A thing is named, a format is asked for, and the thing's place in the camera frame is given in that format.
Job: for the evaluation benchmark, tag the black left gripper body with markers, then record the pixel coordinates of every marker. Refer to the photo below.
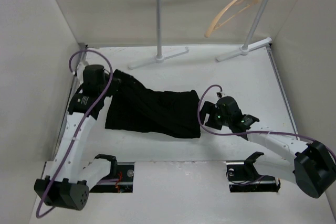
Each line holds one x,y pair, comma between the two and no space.
107,78

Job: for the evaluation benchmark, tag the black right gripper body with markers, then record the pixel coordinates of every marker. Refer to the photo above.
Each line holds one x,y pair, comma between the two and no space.
216,119

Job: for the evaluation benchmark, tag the black trousers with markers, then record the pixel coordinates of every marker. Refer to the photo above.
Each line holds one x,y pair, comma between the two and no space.
136,108

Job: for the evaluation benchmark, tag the beige plastic hanger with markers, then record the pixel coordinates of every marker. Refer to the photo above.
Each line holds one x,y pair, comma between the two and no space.
229,12

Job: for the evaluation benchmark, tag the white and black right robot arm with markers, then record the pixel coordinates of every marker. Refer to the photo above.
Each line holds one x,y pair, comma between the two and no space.
308,165

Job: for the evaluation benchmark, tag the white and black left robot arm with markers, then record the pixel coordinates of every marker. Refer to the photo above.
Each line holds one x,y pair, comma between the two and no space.
68,182

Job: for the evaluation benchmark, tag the white and silver clothes rack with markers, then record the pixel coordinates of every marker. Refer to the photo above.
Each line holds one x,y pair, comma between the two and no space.
180,23

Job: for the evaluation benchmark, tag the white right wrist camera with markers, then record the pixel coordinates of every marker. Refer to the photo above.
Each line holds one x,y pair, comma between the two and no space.
220,94

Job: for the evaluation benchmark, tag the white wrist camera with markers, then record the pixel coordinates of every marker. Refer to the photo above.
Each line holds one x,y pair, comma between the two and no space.
220,94
78,72

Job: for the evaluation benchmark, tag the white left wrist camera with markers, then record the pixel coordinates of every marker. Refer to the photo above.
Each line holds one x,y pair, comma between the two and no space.
78,72

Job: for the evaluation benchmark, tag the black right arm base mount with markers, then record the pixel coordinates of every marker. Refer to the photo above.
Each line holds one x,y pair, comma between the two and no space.
243,178

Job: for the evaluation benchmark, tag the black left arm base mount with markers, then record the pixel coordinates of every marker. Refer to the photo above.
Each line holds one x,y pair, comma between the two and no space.
121,182

